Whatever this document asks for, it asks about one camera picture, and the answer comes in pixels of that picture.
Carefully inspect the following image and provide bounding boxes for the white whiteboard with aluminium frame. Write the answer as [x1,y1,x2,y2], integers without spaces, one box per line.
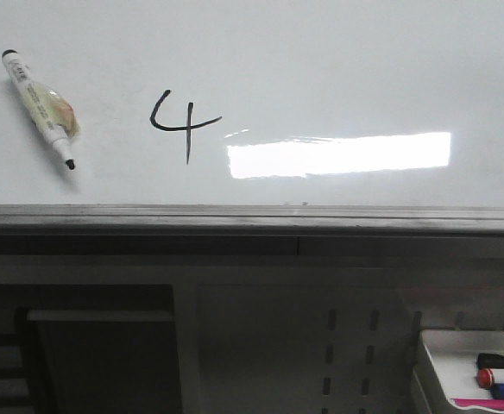
[0,1,504,259]

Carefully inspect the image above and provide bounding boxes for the white pegboard panel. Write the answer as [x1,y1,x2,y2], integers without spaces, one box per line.
[174,265,504,413]

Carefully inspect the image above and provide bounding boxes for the pink item in tray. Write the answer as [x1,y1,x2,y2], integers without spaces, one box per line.
[450,398,504,412]

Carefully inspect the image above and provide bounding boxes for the red capped marker in tray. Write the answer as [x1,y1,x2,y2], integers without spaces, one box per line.
[476,368,504,389]

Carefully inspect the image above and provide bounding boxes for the black marker in tray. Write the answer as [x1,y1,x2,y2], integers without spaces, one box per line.
[476,353,504,369]

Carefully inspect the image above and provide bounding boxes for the white storage tray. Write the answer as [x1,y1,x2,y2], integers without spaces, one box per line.
[411,329,504,413]

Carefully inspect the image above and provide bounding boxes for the white whiteboard marker pen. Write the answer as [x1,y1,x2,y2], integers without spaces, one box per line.
[2,49,79,171]

